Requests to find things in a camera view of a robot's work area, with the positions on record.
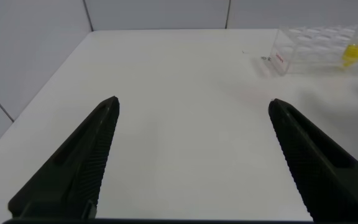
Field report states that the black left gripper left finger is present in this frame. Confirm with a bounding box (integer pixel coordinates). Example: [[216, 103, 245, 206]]
[[7, 95, 121, 219]]

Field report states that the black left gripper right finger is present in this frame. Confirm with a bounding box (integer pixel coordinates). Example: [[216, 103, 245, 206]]
[[267, 98, 358, 222]]

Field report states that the clear plastic test tube rack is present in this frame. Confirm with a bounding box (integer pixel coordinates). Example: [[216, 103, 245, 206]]
[[267, 25, 358, 77]]

